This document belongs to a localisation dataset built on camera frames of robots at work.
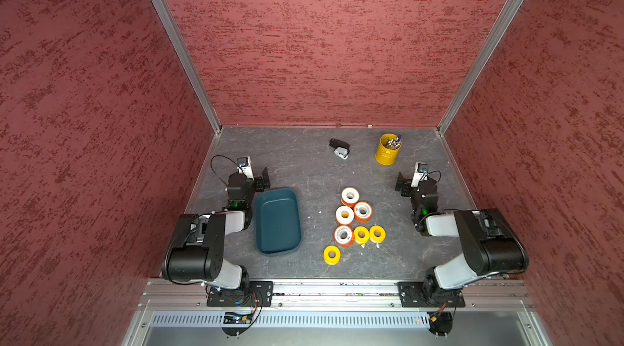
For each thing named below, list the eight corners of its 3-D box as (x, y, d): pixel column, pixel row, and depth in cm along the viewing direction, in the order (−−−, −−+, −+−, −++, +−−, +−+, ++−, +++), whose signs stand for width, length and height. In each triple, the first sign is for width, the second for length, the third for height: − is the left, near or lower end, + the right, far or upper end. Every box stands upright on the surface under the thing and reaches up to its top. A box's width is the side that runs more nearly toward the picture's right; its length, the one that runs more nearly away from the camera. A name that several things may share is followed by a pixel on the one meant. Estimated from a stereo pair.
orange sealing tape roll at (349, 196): (337, 204, 97) (338, 197, 92) (345, 191, 101) (347, 184, 96) (351, 212, 95) (352, 205, 90) (359, 198, 98) (361, 191, 94)
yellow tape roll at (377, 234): (370, 247, 85) (371, 245, 84) (367, 226, 90) (368, 224, 89) (387, 247, 85) (388, 245, 84) (383, 226, 90) (384, 224, 89)
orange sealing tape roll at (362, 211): (354, 222, 91) (355, 217, 88) (352, 205, 95) (353, 200, 92) (371, 222, 91) (373, 217, 88) (369, 205, 95) (370, 201, 92)
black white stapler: (325, 150, 113) (325, 146, 111) (332, 142, 117) (332, 137, 114) (346, 160, 110) (347, 155, 107) (352, 150, 114) (353, 146, 111)
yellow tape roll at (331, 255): (323, 265, 82) (324, 263, 80) (323, 247, 86) (323, 245, 84) (340, 265, 82) (341, 263, 80) (339, 247, 86) (340, 245, 84)
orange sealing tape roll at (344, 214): (335, 225, 90) (336, 221, 87) (334, 209, 94) (335, 205, 91) (354, 225, 90) (355, 221, 87) (352, 209, 94) (353, 205, 91)
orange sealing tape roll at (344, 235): (334, 247, 85) (335, 244, 82) (334, 228, 89) (334, 225, 87) (354, 247, 85) (355, 244, 82) (352, 228, 89) (353, 225, 87)
